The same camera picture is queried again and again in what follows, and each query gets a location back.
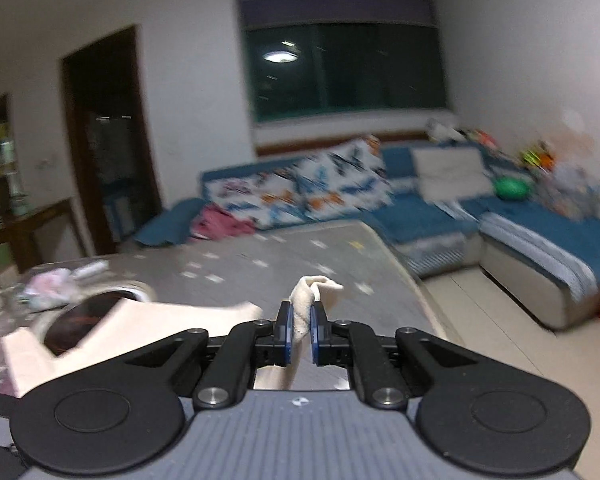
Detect dark wooden door frame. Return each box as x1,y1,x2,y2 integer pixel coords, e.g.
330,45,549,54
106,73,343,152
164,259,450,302
61,25,164,257

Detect pink tissue pack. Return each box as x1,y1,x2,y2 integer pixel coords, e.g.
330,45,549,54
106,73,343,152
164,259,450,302
22,267,83,307

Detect green ball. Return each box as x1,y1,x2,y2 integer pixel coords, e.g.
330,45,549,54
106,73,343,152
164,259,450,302
495,176,529,200

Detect blue corner sofa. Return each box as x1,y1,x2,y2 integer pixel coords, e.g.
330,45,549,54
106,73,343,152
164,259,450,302
134,141,600,332

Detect silver packet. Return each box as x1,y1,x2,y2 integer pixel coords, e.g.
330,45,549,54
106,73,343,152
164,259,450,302
75,260,109,282

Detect clear storage box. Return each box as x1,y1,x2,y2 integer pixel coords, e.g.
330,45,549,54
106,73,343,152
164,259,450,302
549,164,600,222

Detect round black induction cooker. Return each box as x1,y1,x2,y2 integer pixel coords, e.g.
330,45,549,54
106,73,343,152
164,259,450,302
44,287,148,357

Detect dark window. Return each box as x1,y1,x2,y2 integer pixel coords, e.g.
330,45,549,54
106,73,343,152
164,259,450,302
239,0,454,124

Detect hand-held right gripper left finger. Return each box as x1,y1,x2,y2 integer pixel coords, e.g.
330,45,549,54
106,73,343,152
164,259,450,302
125,302,295,410

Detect yellow toys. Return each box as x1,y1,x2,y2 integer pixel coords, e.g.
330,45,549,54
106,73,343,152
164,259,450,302
519,141,557,169

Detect cream garment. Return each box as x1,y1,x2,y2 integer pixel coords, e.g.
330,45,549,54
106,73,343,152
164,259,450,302
2,275,351,397

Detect grey star-print tablecloth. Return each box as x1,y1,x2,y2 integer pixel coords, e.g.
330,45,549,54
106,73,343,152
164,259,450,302
0,220,462,403

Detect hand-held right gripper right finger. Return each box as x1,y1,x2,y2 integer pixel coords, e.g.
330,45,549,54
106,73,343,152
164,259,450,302
310,301,481,409

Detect dark wooden cabinet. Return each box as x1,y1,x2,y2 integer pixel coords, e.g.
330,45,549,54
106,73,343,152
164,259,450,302
0,92,87,287

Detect pink cloth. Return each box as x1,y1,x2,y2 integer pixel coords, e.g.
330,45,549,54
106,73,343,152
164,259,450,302
189,204,257,242

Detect butterfly print pillow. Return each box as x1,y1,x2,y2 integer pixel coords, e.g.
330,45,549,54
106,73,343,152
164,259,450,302
204,169,303,232
291,136,395,222

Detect plain white pillow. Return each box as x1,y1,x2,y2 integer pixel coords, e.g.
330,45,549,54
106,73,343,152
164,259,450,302
411,146,499,204

